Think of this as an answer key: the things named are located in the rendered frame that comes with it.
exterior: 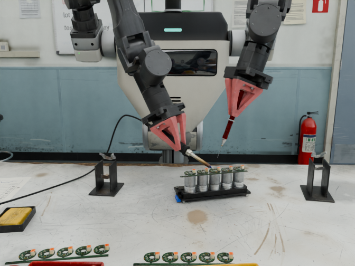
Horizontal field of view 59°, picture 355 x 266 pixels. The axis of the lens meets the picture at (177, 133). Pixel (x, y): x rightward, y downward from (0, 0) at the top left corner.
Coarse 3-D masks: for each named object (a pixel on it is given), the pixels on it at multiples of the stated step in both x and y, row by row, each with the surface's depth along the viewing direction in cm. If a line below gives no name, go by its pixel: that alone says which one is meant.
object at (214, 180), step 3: (216, 174) 67; (219, 174) 68; (210, 177) 68; (213, 177) 67; (216, 177) 67; (219, 177) 68; (210, 180) 68; (213, 180) 68; (216, 180) 67; (219, 180) 68; (210, 183) 68; (213, 183) 68; (216, 183) 68; (219, 183) 68; (210, 186) 68; (213, 186) 68; (216, 186) 68; (219, 186) 68; (210, 189) 68; (213, 189) 68; (216, 189) 68; (219, 189) 68
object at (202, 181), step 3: (201, 171) 68; (198, 174) 67; (198, 177) 67; (201, 177) 67; (204, 177) 67; (207, 177) 67; (198, 180) 67; (201, 180) 67; (204, 180) 67; (207, 180) 67; (198, 183) 67; (201, 183) 67; (204, 183) 67; (207, 183) 67; (198, 186) 67; (201, 186) 67; (204, 186) 67; (207, 186) 68; (198, 189) 68; (201, 189) 67; (204, 189) 67; (207, 189) 68
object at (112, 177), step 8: (96, 168) 71; (112, 168) 71; (96, 176) 71; (104, 176) 73; (112, 176) 71; (96, 184) 71; (104, 184) 76; (112, 184) 72; (120, 184) 76; (96, 192) 71; (104, 192) 71; (112, 192) 71
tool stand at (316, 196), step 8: (312, 152) 70; (312, 168) 68; (320, 168) 71; (328, 168) 67; (312, 176) 68; (328, 176) 67; (312, 184) 68; (328, 184) 68; (304, 192) 71; (312, 192) 71; (320, 192) 71; (328, 192) 71; (312, 200) 68; (320, 200) 67; (328, 200) 67
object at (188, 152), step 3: (186, 150) 71; (189, 150) 71; (186, 153) 71; (189, 153) 71; (192, 153) 71; (192, 156) 71; (195, 156) 71; (198, 159) 70; (201, 159) 70; (201, 162) 70; (204, 162) 70; (207, 165) 69; (210, 165) 69
